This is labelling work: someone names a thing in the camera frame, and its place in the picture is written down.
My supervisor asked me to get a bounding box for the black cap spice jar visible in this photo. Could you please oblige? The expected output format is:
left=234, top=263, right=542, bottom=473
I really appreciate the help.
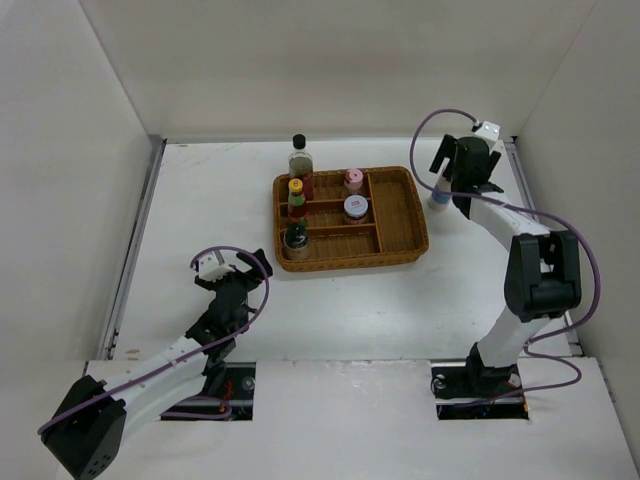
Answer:
left=283, top=223, right=310, bottom=261

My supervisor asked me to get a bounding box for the white blue cylindrical shaker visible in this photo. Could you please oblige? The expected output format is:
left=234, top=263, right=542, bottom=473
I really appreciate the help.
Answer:
left=427, top=175, right=451, bottom=212

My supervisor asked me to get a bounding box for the red chili sauce bottle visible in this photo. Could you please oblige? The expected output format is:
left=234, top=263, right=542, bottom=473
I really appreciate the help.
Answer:
left=287, top=178, right=308, bottom=226

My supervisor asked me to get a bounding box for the pink cap spice jar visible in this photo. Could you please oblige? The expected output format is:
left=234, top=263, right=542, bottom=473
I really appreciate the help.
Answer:
left=343, top=168, right=364, bottom=198

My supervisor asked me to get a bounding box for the dark sauce bottle black cap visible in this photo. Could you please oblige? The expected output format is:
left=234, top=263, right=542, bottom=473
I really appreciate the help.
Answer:
left=288, top=133, right=314, bottom=201

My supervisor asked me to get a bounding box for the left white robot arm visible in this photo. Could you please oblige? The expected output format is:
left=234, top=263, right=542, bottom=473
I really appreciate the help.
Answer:
left=38, top=247, right=273, bottom=479

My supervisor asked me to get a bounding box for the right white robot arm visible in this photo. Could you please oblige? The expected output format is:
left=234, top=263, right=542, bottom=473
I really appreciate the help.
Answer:
left=430, top=135, right=582, bottom=396

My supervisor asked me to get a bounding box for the brown wicker divided tray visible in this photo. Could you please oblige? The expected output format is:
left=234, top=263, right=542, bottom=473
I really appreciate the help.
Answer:
left=273, top=166, right=429, bottom=273

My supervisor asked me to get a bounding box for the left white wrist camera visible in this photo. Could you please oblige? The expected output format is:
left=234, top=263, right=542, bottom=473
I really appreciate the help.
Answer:
left=191, top=251, right=234, bottom=282

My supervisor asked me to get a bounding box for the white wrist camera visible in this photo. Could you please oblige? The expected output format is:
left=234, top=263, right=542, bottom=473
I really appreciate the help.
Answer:
left=191, top=251, right=234, bottom=282
left=471, top=120, right=501, bottom=149

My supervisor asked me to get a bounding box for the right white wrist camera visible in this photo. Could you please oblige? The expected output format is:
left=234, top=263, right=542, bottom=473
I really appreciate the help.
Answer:
left=471, top=120, right=501, bottom=149

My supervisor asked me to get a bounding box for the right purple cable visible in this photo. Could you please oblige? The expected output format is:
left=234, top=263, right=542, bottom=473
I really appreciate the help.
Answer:
left=408, top=108, right=602, bottom=401

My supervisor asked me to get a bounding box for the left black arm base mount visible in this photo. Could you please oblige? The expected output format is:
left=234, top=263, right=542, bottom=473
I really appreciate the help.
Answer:
left=160, top=361, right=257, bottom=422

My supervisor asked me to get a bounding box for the left metal table rail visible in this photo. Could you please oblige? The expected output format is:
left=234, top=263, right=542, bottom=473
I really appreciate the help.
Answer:
left=95, top=135, right=167, bottom=360

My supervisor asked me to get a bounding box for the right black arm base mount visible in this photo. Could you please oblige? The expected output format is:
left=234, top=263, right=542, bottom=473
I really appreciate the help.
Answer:
left=431, top=365, right=529, bottom=420

